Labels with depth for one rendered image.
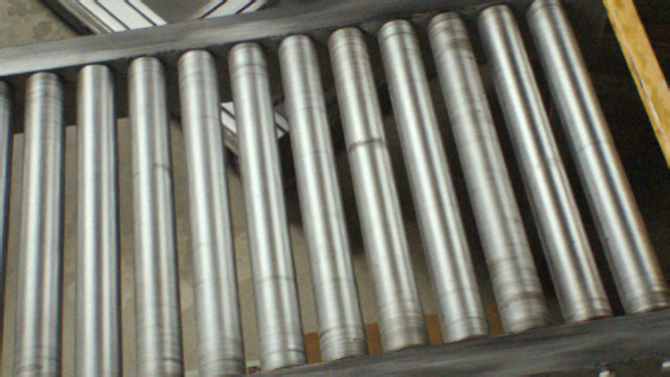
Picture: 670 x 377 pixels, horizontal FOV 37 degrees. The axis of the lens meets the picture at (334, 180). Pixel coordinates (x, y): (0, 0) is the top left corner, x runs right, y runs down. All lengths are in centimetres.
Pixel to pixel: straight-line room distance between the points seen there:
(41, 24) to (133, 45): 123
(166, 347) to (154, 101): 33
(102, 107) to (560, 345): 61
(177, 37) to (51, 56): 16
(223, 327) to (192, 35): 42
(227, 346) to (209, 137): 27
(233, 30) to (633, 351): 63
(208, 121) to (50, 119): 20
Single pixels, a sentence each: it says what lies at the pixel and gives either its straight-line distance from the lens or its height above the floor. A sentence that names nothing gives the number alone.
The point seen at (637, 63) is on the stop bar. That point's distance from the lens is 124.
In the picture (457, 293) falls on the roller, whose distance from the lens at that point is 107.
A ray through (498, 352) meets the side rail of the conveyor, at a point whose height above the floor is 80.
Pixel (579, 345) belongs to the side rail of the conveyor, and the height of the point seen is 80.
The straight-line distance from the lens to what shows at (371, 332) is 193.
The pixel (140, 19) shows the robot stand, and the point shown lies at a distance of 215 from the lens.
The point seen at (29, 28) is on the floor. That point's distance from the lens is 254.
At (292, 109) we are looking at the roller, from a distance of 122.
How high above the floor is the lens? 175
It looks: 56 degrees down
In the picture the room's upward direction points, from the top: 7 degrees counter-clockwise
